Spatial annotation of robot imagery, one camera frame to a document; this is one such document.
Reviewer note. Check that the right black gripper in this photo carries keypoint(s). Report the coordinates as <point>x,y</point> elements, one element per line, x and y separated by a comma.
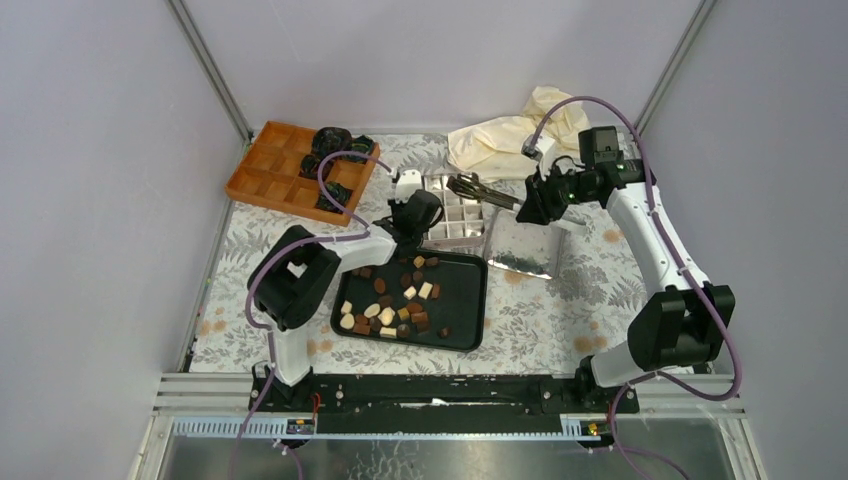
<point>538,207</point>

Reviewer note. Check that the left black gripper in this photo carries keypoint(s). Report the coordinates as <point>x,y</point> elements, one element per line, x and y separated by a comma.
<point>395,207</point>

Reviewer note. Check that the pink grid box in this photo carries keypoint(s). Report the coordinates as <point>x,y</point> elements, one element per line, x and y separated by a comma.
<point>463,224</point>

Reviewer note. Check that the metal serving tongs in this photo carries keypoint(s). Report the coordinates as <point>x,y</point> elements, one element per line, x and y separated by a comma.
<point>469,186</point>

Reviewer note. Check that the black plastic tray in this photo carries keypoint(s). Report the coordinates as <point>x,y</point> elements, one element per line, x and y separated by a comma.
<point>452,318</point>

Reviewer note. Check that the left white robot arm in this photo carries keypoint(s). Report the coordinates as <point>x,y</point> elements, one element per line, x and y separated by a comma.
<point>289,284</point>

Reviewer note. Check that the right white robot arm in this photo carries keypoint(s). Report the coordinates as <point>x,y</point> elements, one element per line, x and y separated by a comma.
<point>685,315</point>

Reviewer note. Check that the white chocolate piece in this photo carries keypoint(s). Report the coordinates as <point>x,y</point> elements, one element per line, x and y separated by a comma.
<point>425,290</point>

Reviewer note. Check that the white oval chocolate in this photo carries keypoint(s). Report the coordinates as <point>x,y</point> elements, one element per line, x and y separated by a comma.
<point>372,310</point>

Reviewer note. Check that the silver metal tray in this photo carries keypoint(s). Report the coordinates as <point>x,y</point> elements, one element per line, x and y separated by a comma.
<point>523,248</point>

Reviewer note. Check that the floral table mat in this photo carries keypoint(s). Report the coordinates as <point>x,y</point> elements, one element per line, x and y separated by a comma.
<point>531,325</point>

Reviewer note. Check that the dark paper cup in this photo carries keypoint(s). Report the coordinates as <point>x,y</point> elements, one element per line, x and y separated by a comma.
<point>360,149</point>
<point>337,195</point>
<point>329,140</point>
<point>310,168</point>

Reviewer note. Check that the cream cloth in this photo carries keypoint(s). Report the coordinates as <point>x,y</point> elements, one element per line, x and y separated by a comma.
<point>492,149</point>

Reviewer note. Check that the orange compartment box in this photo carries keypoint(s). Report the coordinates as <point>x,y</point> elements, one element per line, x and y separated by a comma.
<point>268,175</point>

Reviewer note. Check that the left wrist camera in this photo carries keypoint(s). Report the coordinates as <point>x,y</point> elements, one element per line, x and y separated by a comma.
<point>406,183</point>

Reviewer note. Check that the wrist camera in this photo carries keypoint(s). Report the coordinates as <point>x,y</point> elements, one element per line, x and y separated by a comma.
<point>541,149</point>
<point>406,183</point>

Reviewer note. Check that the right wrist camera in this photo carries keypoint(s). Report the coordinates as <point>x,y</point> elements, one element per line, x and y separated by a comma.
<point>541,149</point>

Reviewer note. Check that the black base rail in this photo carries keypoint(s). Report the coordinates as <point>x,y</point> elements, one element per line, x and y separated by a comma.
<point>430,404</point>

